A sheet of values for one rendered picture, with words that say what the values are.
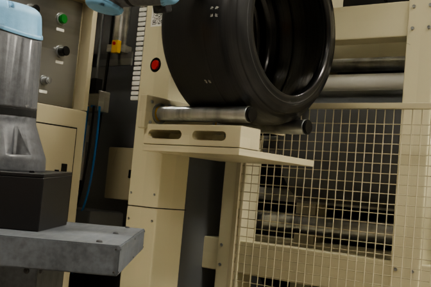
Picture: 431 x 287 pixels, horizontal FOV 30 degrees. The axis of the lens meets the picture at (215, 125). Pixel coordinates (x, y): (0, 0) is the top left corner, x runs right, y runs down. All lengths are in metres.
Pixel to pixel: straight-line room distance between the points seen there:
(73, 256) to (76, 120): 1.49
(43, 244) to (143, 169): 1.44
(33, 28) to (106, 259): 0.43
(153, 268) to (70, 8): 0.85
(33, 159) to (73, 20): 1.35
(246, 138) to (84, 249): 1.15
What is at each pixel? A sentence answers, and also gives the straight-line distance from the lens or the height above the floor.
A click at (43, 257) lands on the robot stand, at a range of 1.07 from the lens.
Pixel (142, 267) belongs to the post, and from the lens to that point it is 2.47.
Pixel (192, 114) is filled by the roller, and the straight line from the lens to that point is 2.27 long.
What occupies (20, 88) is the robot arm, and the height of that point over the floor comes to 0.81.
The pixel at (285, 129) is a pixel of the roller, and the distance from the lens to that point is 2.42.
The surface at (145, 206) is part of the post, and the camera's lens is 2.47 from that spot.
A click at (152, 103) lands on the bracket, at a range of 2.37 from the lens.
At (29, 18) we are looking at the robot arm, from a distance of 1.31.
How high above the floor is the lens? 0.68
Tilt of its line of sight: 5 degrees up
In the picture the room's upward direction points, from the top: 5 degrees clockwise
